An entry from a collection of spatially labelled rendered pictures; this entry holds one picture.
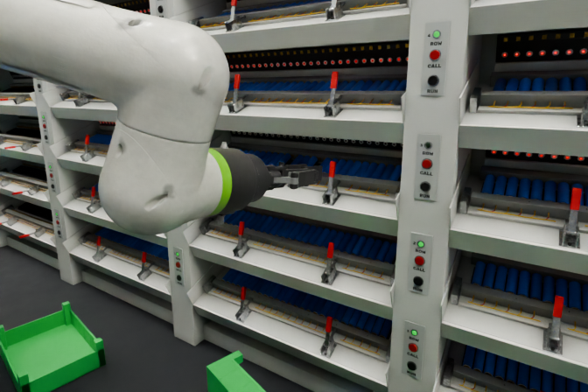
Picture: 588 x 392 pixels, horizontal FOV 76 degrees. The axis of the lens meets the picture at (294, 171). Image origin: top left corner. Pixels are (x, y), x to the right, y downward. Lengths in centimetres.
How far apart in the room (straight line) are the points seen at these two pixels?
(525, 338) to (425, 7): 61
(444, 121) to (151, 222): 51
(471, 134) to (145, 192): 54
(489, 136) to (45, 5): 64
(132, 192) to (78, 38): 15
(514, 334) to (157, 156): 69
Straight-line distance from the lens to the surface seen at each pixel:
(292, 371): 116
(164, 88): 39
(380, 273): 91
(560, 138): 72
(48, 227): 200
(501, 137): 72
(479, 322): 85
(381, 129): 76
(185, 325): 131
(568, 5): 72
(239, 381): 88
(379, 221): 80
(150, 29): 41
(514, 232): 77
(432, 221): 76
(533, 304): 86
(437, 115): 72
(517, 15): 72
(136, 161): 41
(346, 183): 87
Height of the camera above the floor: 77
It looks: 12 degrees down
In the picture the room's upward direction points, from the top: straight up
